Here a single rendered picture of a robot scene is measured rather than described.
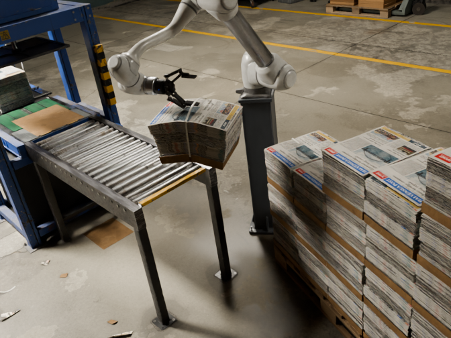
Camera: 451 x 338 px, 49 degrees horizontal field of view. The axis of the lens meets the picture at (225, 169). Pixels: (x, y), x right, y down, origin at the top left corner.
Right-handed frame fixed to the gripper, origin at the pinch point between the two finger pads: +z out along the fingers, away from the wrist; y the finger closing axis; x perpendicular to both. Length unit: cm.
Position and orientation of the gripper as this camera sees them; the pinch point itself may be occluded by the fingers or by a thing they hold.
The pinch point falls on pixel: (194, 90)
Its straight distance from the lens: 241.2
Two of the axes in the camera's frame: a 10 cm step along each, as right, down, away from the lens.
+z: 9.3, 1.4, -3.3
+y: 0.6, 8.4, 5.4
